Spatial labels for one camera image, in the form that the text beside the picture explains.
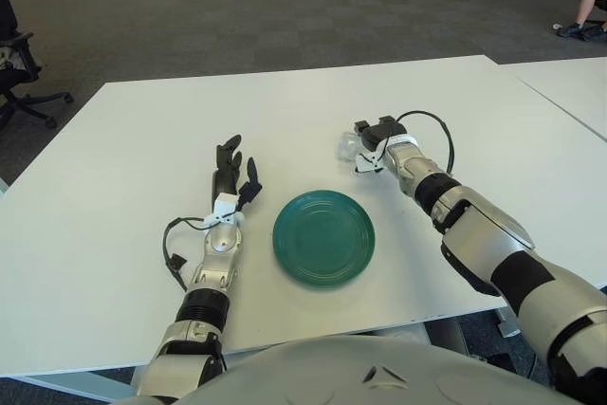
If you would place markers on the empty black office chair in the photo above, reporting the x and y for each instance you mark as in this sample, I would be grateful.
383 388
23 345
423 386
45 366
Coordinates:
14 63

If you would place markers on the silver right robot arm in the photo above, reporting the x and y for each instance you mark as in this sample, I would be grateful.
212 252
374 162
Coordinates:
474 220

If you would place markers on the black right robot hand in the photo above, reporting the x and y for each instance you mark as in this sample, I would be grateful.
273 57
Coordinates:
384 132

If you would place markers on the grey robot torso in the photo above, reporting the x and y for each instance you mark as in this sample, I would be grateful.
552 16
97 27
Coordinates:
355 376

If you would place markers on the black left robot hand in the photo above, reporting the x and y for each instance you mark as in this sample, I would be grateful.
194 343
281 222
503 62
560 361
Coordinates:
225 177

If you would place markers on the green round plate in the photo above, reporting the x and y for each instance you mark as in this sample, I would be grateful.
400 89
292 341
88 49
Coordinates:
322 239

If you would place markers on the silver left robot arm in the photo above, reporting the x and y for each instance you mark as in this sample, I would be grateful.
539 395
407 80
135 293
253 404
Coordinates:
218 253

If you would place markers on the seated person in shorts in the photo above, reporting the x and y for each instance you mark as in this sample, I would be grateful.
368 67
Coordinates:
585 4

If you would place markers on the clear plastic water bottle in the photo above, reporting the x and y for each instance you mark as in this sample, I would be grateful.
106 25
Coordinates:
346 149

